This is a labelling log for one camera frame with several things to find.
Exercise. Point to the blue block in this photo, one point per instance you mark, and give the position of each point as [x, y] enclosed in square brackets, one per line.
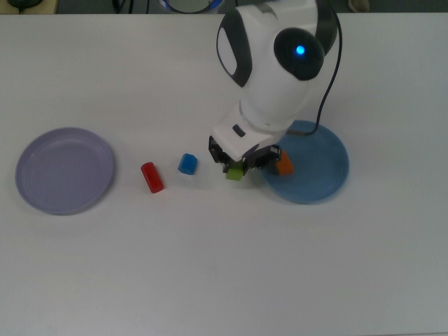
[187, 164]

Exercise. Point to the blue plate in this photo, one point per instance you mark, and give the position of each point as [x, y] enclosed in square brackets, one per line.
[315, 168]

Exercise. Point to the red cylinder block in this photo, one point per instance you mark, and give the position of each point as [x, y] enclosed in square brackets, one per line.
[152, 178]

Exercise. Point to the beige object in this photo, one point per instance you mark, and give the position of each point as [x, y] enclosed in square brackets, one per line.
[358, 4]

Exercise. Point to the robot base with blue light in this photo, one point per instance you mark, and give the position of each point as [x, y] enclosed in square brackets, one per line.
[189, 4]

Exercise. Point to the black dome-shaped object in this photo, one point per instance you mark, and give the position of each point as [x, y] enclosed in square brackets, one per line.
[24, 3]

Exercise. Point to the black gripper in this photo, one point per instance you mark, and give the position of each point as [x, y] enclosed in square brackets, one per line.
[252, 155]

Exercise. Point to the green block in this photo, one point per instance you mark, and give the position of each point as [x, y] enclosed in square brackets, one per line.
[235, 173]

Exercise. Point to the purple plate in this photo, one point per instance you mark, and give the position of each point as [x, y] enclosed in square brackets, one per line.
[63, 171]

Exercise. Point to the orange block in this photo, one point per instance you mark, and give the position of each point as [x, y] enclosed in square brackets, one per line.
[285, 166]

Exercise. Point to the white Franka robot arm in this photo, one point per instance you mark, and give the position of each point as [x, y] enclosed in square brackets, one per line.
[266, 87]

